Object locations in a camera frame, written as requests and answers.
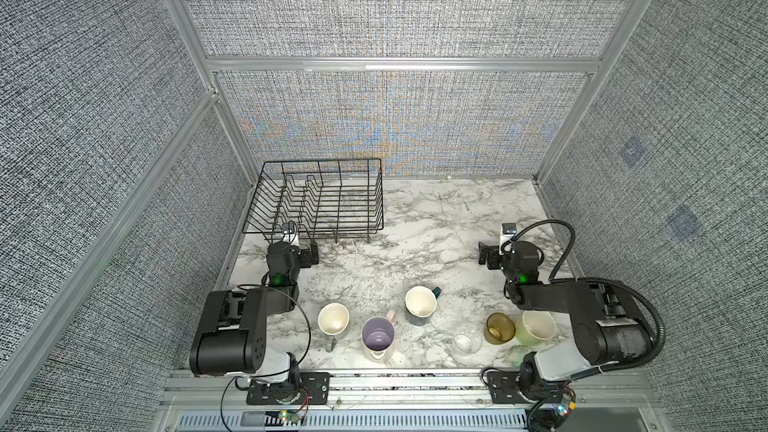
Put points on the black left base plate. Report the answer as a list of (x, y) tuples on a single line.
[(307, 387)]

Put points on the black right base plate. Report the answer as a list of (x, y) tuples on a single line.
[(503, 387)]

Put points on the pink iridescent mug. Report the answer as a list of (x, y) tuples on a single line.
[(378, 336)]

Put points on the dark green mug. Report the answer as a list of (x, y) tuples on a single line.
[(421, 304)]

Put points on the white vented grille strip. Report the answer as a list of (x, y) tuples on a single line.
[(357, 420)]

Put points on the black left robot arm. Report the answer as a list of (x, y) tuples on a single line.
[(231, 336)]

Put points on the aluminium front rail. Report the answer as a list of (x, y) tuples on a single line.
[(408, 388)]

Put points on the clear glass cup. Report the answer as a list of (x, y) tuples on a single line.
[(466, 340)]

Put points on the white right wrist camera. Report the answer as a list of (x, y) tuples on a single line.
[(508, 232)]

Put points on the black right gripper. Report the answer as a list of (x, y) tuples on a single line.
[(495, 254)]

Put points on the grey ceramic mug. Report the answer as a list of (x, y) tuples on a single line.
[(333, 323)]

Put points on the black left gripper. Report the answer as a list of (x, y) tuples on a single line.
[(298, 251)]

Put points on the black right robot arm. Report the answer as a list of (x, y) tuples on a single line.
[(613, 326)]

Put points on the black wire dish rack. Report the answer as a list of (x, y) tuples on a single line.
[(325, 198)]

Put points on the amber glass cup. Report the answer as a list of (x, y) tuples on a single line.
[(499, 328)]

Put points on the light green mug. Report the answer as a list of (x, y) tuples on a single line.
[(535, 327)]

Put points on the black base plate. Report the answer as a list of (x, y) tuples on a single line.
[(503, 387), (307, 387)]

